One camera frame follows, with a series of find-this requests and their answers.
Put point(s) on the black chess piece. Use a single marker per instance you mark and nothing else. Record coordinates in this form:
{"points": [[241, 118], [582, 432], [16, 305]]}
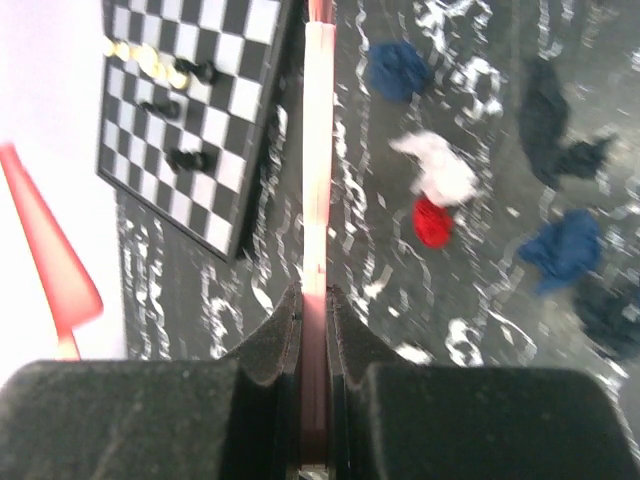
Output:
{"points": [[205, 72]]}

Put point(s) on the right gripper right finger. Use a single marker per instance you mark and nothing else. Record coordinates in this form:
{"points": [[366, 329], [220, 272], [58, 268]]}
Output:
{"points": [[395, 419]]}

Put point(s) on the pink dustpan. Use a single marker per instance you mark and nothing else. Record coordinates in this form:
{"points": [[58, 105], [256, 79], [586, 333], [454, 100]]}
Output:
{"points": [[71, 294]]}

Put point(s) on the cream chess pawn rear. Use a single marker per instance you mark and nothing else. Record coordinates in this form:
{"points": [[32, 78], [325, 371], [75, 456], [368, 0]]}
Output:
{"points": [[119, 49]]}

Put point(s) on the pink hand brush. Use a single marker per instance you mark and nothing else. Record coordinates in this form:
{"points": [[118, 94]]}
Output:
{"points": [[318, 91]]}

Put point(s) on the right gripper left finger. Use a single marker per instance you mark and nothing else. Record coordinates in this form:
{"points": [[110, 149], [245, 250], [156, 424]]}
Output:
{"points": [[231, 418]]}

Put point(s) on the blue paper scraps centre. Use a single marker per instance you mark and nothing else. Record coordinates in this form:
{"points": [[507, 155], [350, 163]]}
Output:
{"points": [[564, 250]]}

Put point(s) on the red paper scrap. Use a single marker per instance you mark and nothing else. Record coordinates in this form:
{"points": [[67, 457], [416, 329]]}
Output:
{"points": [[432, 224]]}

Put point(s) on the white paper scrap centre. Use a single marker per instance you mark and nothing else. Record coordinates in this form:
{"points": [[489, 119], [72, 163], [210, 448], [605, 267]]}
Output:
{"points": [[445, 178]]}

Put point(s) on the black and white chessboard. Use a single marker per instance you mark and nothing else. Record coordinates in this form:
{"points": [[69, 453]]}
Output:
{"points": [[191, 155]]}

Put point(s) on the cream chess pawn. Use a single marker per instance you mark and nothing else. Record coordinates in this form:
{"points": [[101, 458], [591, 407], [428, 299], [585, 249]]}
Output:
{"points": [[119, 49], [150, 63]]}

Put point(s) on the blue paper scrap rear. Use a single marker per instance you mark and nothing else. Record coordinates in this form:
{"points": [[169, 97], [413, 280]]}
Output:
{"points": [[397, 71]]}

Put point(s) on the cream chess pawn front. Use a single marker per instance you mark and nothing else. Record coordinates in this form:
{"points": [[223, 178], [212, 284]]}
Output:
{"points": [[150, 63]]}

